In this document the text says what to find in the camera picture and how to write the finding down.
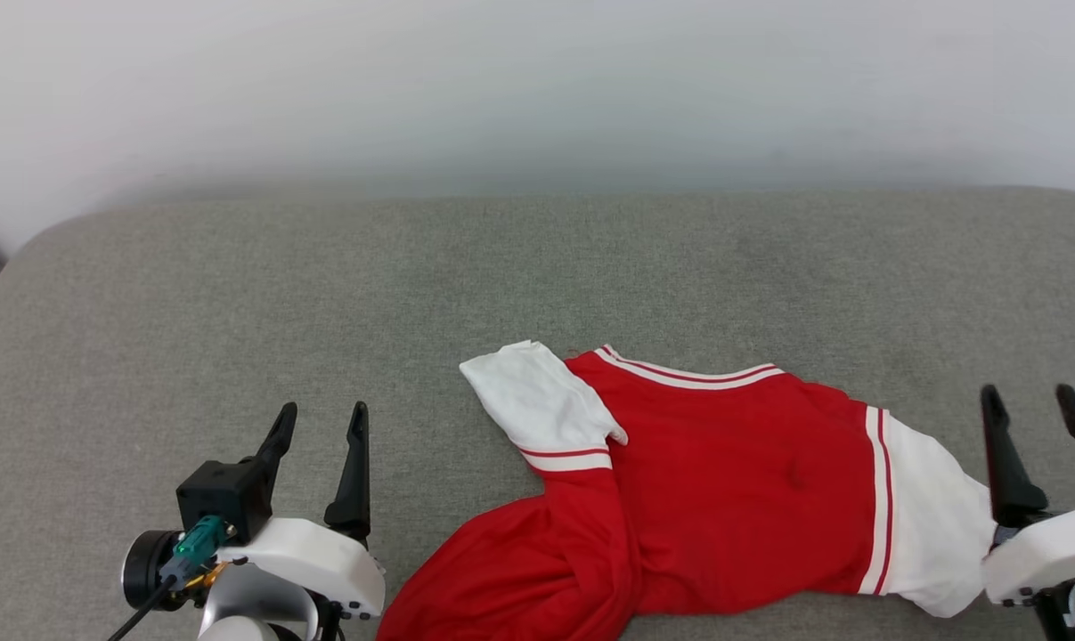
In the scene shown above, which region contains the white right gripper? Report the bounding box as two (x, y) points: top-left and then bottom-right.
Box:
(980, 384), (1075, 607)

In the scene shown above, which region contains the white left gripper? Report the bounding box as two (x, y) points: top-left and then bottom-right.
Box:
(216, 401), (387, 621)

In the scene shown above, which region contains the red and white shirt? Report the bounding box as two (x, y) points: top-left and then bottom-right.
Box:
(377, 340), (998, 641)

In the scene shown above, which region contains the grey fabric sofa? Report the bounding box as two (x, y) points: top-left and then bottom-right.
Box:
(0, 187), (1075, 641)

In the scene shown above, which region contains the thin black cable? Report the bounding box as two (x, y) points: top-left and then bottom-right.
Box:
(105, 574), (178, 641)

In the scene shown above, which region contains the teal cable connector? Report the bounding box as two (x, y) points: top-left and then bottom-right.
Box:
(160, 515), (236, 585)

